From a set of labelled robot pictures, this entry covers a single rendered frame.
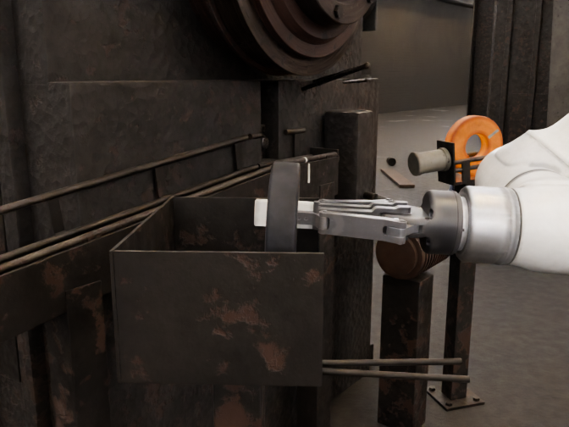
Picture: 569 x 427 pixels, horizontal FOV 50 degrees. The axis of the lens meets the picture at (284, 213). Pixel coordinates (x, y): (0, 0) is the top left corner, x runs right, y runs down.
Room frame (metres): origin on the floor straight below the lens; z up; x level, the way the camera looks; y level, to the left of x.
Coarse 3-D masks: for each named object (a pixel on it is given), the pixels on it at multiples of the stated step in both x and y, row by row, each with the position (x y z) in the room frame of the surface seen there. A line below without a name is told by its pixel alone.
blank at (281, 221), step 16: (272, 176) 0.66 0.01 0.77; (288, 176) 0.66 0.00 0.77; (272, 192) 0.64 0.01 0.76; (288, 192) 0.64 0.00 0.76; (272, 208) 0.63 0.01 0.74; (288, 208) 0.63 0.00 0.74; (272, 224) 0.63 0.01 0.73; (288, 224) 0.63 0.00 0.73; (272, 240) 0.62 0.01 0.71; (288, 240) 0.62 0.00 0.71
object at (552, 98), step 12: (564, 0) 3.58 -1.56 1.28; (564, 12) 3.58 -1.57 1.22; (552, 24) 3.65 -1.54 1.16; (564, 24) 3.57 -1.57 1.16; (552, 36) 3.64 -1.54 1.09; (564, 36) 3.56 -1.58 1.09; (552, 48) 3.61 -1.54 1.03; (564, 48) 3.56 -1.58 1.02; (552, 60) 3.61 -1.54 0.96; (564, 60) 3.55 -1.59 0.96; (552, 72) 3.60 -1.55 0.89; (564, 72) 3.55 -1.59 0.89; (552, 84) 3.60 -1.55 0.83; (564, 84) 3.54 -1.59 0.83; (552, 96) 3.59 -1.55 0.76; (564, 96) 3.54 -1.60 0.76; (552, 108) 3.59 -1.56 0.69; (564, 108) 3.53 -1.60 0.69; (552, 120) 3.58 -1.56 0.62
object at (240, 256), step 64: (128, 256) 0.55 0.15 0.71; (192, 256) 0.55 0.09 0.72; (256, 256) 0.55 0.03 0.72; (320, 256) 0.55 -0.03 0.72; (128, 320) 0.55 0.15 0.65; (192, 320) 0.55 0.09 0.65; (256, 320) 0.55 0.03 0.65; (320, 320) 0.55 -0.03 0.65; (192, 384) 0.55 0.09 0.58; (256, 384) 0.55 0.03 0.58; (320, 384) 0.55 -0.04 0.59
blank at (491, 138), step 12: (468, 120) 1.53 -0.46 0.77; (480, 120) 1.54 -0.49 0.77; (492, 120) 1.55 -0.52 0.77; (456, 132) 1.52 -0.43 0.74; (468, 132) 1.53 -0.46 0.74; (480, 132) 1.54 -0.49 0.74; (492, 132) 1.55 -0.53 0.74; (456, 144) 1.52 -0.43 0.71; (492, 144) 1.55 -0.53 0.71; (456, 156) 1.52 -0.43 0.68
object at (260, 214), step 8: (256, 200) 0.70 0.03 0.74; (264, 200) 0.70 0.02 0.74; (256, 208) 0.69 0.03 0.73; (264, 208) 0.69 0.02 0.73; (304, 208) 0.69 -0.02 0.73; (312, 208) 0.69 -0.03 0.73; (256, 216) 0.69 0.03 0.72; (264, 216) 0.69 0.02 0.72; (256, 224) 0.69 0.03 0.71; (264, 224) 0.69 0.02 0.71
